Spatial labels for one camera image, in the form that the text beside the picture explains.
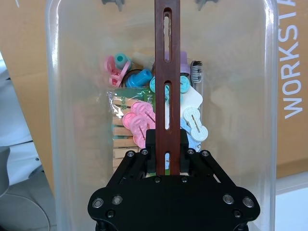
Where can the pink plastic clip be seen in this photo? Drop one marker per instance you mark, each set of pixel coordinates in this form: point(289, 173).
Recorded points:
point(113, 77)

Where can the brown printed cardboard box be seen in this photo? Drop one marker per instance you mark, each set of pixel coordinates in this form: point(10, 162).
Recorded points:
point(291, 149)

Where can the teal round clip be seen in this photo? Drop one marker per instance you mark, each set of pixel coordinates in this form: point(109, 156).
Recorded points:
point(184, 84)

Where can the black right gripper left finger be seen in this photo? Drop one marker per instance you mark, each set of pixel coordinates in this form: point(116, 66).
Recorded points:
point(134, 166)

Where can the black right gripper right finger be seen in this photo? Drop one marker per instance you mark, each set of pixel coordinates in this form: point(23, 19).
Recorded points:
point(207, 166)

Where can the purple cap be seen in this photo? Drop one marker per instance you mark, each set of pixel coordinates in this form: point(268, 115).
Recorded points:
point(184, 65)

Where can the cream plastic piece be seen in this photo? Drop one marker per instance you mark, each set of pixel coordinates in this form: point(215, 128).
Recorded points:
point(142, 59)

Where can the white square pad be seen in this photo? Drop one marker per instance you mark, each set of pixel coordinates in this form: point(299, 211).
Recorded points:
point(191, 98)

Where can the blue cylinder cap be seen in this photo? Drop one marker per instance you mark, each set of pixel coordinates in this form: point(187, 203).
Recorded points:
point(138, 78)

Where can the grey toothbrush head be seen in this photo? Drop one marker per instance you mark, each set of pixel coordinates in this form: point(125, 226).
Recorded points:
point(196, 72)

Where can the packaged wooden clothespins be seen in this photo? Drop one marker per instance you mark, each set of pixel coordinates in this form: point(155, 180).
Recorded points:
point(120, 142)

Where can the light blue clip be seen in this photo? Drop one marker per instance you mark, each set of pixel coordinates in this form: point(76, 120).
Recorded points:
point(193, 143)

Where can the teal cylinder cap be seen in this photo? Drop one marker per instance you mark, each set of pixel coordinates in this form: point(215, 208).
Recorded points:
point(120, 60)

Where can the clear plastic bin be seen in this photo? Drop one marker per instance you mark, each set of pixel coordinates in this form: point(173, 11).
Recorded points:
point(77, 96)

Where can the brown slotted wooden bar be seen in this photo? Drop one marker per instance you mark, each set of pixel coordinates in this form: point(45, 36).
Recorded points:
point(160, 72)

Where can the pink round clip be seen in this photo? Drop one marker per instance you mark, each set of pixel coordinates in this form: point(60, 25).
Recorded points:
point(142, 108)
point(131, 120)
point(139, 138)

